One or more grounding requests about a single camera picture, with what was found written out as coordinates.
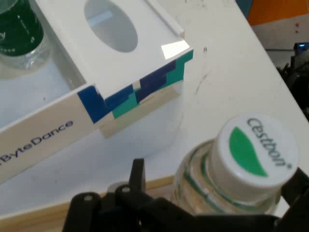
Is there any clear water bottle green label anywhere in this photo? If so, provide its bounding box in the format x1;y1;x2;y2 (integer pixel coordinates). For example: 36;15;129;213
0;0;53;71

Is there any clear bottle white Cestbon cap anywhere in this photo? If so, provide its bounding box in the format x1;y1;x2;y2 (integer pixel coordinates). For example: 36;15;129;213
170;115;300;216

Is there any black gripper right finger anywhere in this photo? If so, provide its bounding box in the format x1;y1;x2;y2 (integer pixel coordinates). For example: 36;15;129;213
274;166;309;232

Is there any white ByteDance cardboard box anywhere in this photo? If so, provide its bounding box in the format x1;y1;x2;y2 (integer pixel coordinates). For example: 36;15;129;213
0;0;195;185

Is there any black equipment with blue light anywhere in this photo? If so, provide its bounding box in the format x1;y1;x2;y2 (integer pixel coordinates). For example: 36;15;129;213
277;42;309;116

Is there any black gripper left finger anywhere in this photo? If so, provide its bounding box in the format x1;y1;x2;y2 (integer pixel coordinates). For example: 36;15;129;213
62;158;198;232

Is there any light wooden board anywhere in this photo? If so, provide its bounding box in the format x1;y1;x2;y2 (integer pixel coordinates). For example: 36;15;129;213
0;175;175;232

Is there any orange panel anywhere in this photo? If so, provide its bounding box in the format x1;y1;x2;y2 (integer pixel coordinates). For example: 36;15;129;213
248;0;309;26

